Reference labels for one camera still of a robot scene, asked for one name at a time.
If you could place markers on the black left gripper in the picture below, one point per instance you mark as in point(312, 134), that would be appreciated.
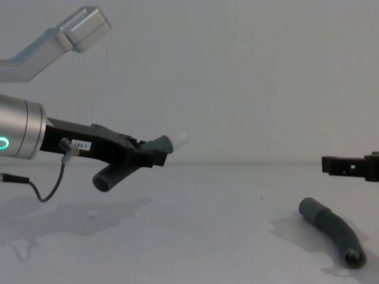
point(77, 139)

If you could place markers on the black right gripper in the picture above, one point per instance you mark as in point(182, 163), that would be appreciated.
point(373, 167)

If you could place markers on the grey curved tube white tip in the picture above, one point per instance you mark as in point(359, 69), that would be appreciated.
point(106, 180)

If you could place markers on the grey curved rubber tube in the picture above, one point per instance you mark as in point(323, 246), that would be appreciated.
point(334, 225)

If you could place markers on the white table cloth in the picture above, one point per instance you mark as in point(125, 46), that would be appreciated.
point(189, 236)

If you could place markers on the white curtain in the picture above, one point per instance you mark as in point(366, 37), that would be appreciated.
point(237, 74)

